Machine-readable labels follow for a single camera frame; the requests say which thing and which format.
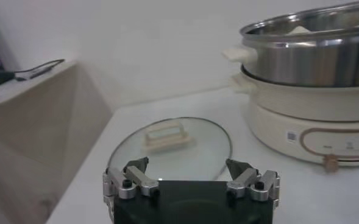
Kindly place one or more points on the cream electric cooker base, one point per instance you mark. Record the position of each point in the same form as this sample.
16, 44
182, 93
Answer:
289, 106

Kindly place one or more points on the white side table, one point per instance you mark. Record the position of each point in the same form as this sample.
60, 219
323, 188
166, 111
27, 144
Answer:
36, 137

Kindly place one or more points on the stainless steel steamer pot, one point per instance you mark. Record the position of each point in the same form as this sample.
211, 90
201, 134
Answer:
304, 64

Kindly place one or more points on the round glass lid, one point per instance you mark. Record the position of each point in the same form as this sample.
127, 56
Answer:
203, 152

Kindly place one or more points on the white steamed baozi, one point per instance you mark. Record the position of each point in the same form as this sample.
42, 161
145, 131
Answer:
299, 30

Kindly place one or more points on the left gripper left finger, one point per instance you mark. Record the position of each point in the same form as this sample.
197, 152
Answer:
142, 181

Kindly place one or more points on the grey usb hub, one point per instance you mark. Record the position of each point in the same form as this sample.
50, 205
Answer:
34, 73

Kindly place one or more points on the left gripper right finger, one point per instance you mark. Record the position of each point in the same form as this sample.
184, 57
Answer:
243, 180

